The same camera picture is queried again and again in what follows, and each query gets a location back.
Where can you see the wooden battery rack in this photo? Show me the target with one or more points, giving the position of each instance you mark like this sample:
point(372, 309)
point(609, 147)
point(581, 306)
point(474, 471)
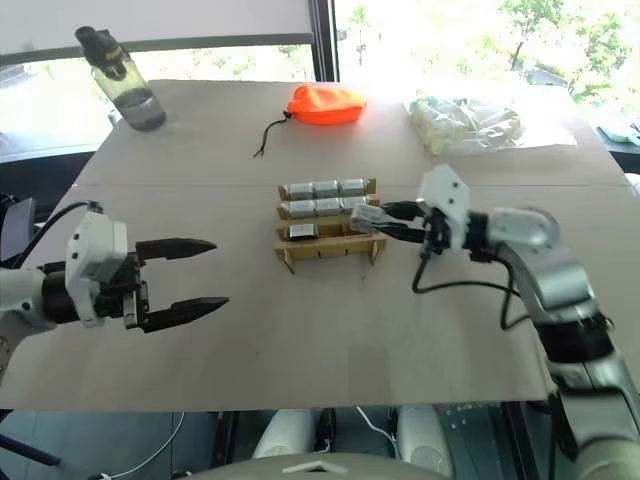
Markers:
point(330, 250)

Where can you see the dark window frame post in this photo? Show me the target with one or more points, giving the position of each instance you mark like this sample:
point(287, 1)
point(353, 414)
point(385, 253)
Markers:
point(325, 40)

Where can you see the black table leg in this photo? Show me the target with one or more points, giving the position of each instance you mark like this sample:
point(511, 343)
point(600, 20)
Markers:
point(227, 440)

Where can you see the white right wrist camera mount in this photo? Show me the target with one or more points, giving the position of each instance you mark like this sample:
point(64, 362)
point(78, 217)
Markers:
point(445, 192)

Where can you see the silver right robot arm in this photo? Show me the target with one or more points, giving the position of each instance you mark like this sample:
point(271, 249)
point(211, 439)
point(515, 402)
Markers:
point(560, 270)

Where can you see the black metal strut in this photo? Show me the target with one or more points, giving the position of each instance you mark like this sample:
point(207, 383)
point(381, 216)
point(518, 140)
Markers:
point(30, 450)

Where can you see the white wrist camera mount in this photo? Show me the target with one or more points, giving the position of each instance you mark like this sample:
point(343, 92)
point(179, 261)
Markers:
point(95, 250)
point(445, 192)

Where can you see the clear water bottle black lid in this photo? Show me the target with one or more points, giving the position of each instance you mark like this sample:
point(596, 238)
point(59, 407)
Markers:
point(127, 85)

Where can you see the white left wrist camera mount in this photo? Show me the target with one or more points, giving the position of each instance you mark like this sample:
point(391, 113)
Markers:
point(95, 250)

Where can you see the grey rounded shape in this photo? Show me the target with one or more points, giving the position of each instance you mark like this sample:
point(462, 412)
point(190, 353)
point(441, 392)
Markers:
point(320, 467)

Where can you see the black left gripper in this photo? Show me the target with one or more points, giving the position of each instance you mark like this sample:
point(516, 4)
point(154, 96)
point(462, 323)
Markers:
point(134, 295)

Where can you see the white rounded shell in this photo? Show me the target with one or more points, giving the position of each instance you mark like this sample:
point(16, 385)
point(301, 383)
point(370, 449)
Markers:
point(425, 437)
point(285, 432)

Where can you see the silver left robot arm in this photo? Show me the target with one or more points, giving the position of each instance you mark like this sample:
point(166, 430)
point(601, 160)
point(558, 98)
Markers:
point(20, 300)

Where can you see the orange fabric pouch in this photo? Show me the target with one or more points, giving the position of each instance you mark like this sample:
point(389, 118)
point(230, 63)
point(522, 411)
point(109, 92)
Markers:
point(325, 105)

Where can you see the pale green object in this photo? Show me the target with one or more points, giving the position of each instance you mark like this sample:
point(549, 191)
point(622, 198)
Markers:
point(620, 132)

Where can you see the clear plastic bag of items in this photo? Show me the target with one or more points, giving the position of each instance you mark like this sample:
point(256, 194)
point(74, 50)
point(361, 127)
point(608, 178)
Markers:
point(465, 125)

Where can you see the dark flat panel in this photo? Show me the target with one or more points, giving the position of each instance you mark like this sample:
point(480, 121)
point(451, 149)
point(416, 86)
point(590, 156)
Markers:
point(17, 227)

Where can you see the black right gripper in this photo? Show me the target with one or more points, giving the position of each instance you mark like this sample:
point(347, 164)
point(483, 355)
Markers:
point(434, 232)

